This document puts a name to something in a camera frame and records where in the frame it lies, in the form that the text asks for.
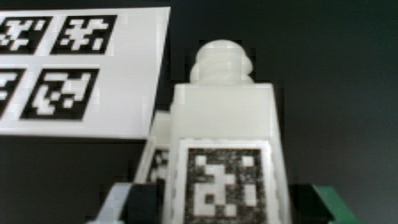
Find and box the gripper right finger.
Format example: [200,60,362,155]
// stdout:
[290,184,367,224]

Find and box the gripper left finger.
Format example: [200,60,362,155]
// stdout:
[86,182,161,224]

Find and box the white marker sheet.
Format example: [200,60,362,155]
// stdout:
[0,7,171,139]

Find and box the white table leg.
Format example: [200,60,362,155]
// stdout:
[132,39,294,224]

